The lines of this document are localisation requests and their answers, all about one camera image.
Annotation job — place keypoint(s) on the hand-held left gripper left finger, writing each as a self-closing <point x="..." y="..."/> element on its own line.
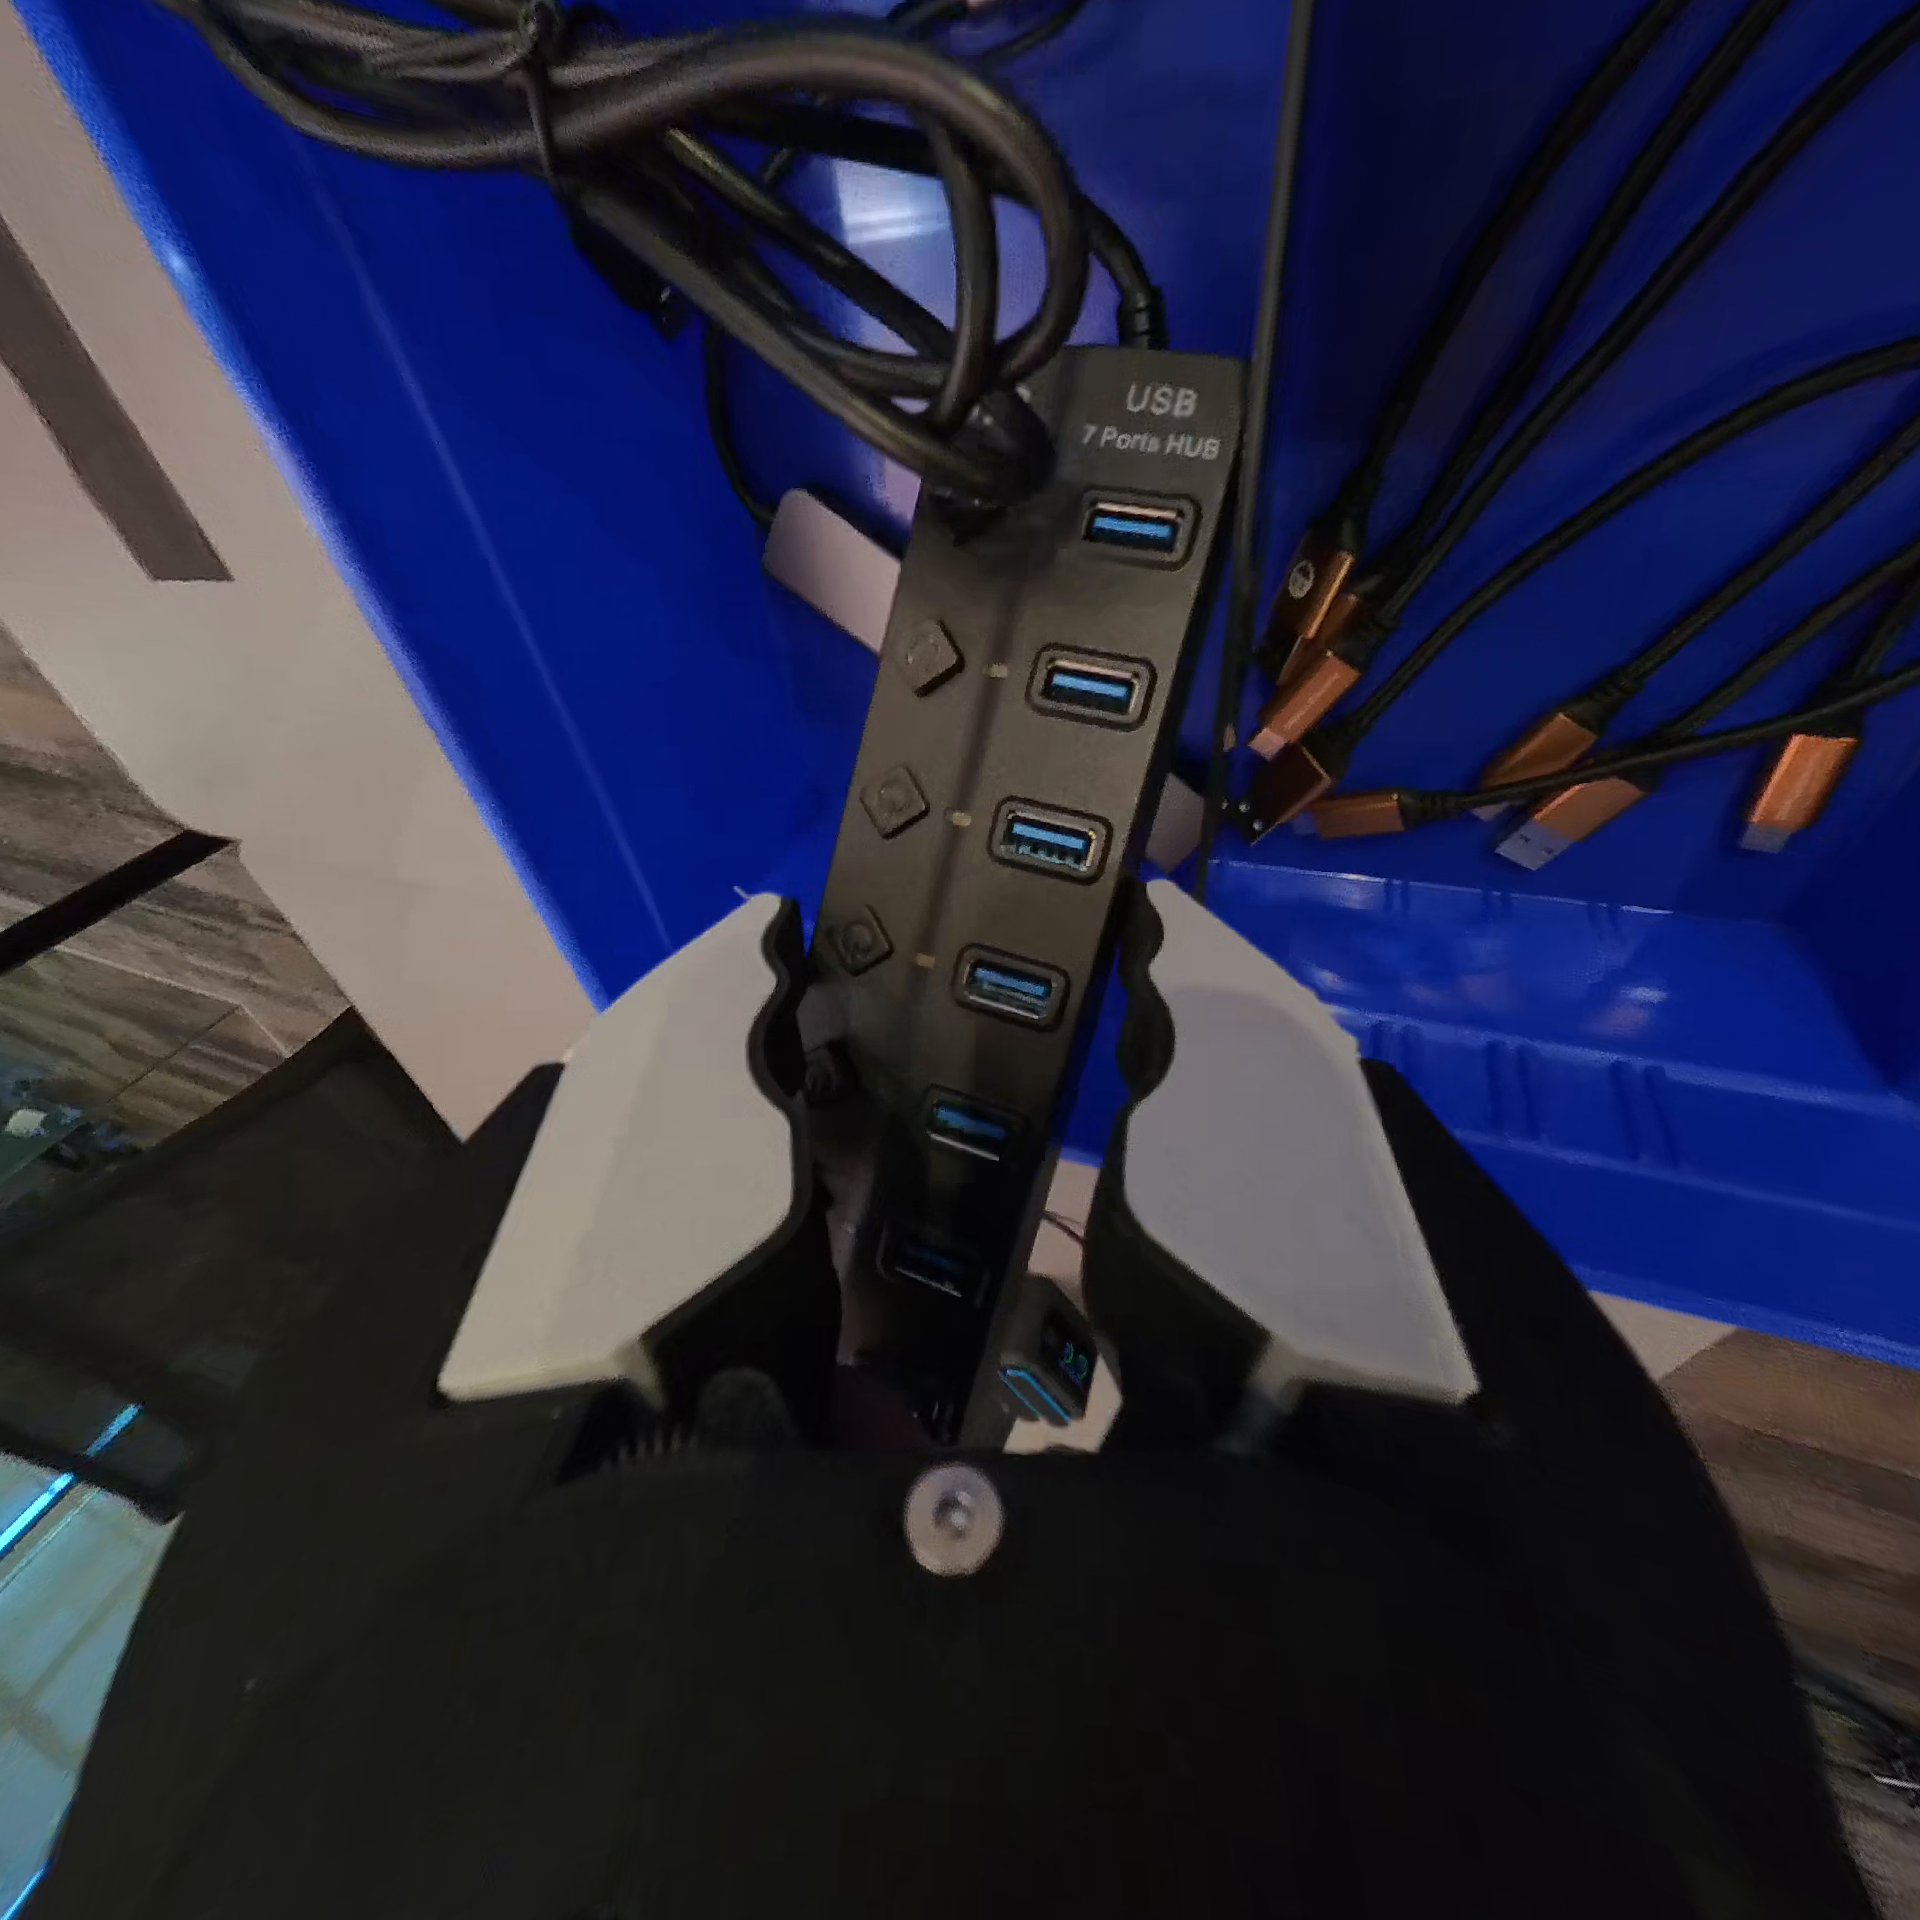
<point x="646" y="1171"/>

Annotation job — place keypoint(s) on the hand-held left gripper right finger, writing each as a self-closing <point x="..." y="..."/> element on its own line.
<point x="1277" y="1184"/>

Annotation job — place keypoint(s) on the black usb hub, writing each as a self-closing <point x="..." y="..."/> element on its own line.
<point x="1019" y="750"/>

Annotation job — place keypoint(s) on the blue plastic bin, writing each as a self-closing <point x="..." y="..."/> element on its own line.
<point x="523" y="525"/>

